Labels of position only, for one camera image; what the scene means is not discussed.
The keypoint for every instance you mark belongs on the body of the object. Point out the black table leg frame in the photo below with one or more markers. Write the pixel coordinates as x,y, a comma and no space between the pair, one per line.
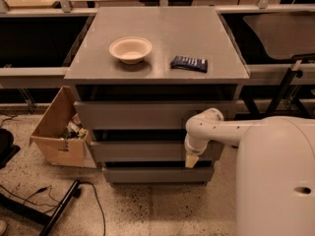
285,100

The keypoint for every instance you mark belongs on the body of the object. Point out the grey top drawer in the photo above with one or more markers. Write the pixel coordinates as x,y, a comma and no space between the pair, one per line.
123,115

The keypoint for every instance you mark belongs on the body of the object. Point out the cardboard box with trash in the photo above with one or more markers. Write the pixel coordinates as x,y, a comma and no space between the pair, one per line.
51,135

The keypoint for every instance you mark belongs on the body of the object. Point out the white paper bowl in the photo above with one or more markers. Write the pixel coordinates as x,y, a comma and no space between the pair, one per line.
131,49

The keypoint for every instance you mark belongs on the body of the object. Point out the black metal stand leg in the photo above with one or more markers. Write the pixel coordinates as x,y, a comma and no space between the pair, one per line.
47,219

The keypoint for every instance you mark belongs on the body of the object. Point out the dark blue snack packet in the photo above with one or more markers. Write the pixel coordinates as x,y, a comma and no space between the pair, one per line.
190,64

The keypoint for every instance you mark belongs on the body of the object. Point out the grey drawer cabinet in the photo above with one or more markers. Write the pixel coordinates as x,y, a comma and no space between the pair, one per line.
197,32

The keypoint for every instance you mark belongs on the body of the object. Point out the grey drawer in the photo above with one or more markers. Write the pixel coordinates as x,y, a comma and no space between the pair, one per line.
138,151
136,175
123,115

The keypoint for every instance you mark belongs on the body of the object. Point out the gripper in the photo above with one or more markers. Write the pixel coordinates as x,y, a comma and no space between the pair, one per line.
193,148

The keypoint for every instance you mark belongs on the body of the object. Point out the grey bottom drawer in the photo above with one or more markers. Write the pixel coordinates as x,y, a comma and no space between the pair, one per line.
136,175

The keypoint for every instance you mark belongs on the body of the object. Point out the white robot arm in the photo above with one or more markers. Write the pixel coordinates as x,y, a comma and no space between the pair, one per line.
275,170

